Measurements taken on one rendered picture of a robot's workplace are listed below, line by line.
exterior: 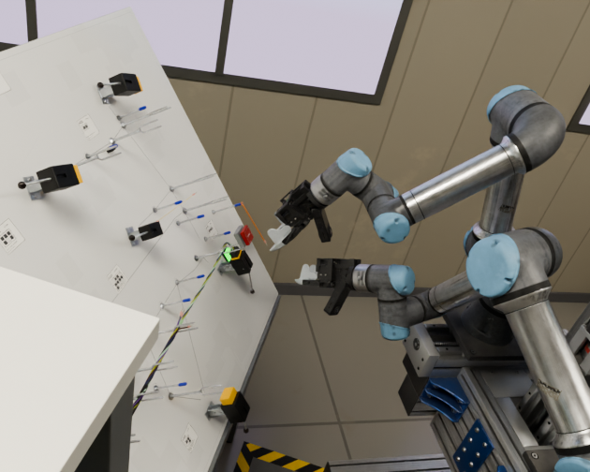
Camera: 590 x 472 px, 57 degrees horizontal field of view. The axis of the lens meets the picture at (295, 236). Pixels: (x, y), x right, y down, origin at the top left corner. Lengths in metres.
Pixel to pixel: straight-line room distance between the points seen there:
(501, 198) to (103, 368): 1.28
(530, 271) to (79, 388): 0.92
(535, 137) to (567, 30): 1.82
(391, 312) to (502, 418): 0.40
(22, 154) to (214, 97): 1.51
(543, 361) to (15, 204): 1.02
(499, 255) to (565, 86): 2.18
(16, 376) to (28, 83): 0.96
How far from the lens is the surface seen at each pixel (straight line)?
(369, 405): 2.86
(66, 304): 0.38
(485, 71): 2.92
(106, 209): 1.28
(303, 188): 1.36
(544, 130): 1.30
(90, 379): 0.34
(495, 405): 1.58
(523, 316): 1.13
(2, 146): 1.15
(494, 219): 1.54
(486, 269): 1.12
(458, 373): 1.65
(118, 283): 1.26
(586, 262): 4.15
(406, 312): 1.42
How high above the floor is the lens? 2.11
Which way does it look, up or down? 34 degrees down
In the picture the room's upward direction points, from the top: 15 degrees clockwise
